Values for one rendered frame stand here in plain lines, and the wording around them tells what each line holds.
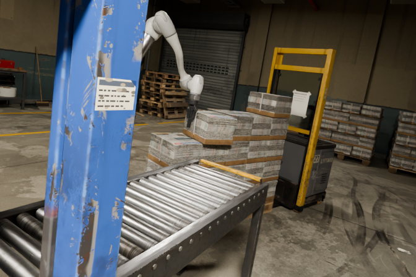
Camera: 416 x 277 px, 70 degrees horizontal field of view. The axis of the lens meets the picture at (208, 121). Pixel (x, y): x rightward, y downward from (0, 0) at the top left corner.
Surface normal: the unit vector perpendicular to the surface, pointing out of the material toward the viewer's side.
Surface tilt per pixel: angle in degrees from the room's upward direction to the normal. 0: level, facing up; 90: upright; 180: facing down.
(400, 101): 90
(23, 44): 90
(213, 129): 93
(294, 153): 90
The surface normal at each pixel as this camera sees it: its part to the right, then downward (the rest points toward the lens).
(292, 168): -0.75, -0.02
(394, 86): -0.52, 0.04
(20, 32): 0.84, 0.20
